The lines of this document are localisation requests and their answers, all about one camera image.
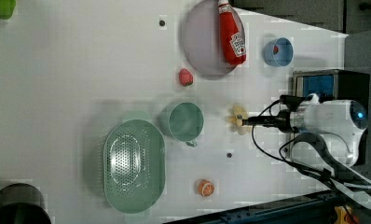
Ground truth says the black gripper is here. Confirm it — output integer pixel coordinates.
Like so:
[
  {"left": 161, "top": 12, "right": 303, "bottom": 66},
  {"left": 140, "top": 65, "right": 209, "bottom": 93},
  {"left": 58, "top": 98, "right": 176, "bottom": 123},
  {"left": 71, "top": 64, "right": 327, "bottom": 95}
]
[{"left": 242, "top": 110, "right": 291, "bottom": 133}]

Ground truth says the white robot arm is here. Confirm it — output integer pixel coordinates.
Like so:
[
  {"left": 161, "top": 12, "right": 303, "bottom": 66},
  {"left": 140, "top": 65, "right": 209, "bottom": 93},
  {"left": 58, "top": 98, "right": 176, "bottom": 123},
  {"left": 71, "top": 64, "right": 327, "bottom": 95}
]
[{"left": 235, "top": 93, "right": 371, "bottom": 211}]

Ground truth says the green mug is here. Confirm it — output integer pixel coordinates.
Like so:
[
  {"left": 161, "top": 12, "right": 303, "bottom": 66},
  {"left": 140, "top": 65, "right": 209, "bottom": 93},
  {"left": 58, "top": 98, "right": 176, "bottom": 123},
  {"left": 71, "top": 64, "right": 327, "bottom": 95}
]
[{"left": 158, "top": 102, "right": 204, "bottom": 147}]

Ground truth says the blue cup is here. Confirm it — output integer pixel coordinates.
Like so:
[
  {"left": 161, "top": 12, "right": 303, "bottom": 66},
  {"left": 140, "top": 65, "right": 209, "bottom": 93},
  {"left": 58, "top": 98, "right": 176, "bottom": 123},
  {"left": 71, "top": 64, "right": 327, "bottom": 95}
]
[{"left": 263, "top": 37, "right": 294, "bottom": 67}]

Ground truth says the red plush ketchup bottle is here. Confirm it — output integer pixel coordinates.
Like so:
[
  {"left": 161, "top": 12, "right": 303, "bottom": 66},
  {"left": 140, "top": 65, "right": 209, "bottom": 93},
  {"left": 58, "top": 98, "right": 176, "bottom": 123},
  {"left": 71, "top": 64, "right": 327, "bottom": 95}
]
[{"left": 217, "top": 0, "right": 246, "bottom": 65}]

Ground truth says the red plush strawberry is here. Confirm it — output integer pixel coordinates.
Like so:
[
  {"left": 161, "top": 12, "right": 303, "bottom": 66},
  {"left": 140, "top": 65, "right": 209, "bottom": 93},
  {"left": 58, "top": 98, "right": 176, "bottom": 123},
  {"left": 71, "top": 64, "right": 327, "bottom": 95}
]
[{"left": 179, "top": 68, "right": 194, "bottom": 87}]

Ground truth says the orange slice toy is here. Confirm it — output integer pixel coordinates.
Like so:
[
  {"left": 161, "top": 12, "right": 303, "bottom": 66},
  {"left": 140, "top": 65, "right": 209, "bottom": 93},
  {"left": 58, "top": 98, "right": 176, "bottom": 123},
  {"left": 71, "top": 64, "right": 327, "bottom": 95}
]
[{"left": 198, "top": 179, "right": 214, "bottom": 197}]

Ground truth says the grey round plate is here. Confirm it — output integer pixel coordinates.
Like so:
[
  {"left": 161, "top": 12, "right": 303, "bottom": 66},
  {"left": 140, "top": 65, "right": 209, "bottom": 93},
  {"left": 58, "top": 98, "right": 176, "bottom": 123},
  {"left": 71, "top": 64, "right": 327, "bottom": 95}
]
[{"left": 182, "top": 0, "right": 246, "bottom": 76}]

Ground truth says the green perforated colander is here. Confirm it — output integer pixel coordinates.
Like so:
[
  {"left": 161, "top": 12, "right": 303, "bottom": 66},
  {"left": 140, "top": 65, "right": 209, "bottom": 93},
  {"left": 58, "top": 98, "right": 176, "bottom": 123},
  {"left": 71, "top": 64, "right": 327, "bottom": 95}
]
[{"left": 103, "top": 119, "right": 166, "bottom": 214}]

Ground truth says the dark round pot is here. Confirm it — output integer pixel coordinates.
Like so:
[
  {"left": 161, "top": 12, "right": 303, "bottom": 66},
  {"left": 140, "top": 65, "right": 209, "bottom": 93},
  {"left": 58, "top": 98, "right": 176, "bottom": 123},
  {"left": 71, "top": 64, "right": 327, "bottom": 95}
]
[{"left": 0, "top": 183, "right": 51, "bottom": 224}]

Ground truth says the green plush toy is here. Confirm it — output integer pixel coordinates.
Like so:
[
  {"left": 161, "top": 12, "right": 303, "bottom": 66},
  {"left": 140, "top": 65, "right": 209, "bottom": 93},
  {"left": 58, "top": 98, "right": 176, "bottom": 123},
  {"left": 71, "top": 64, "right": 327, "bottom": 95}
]
[{"left": 0, "top": 0, "right": 17, "bottom": 20}]

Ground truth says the black cable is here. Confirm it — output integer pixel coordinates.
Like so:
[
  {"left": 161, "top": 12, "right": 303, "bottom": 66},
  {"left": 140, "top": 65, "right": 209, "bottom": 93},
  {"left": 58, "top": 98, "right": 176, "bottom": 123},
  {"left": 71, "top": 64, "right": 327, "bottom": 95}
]
[{"left": 251, "top": 99, "right": 371, "bottom": 190}]

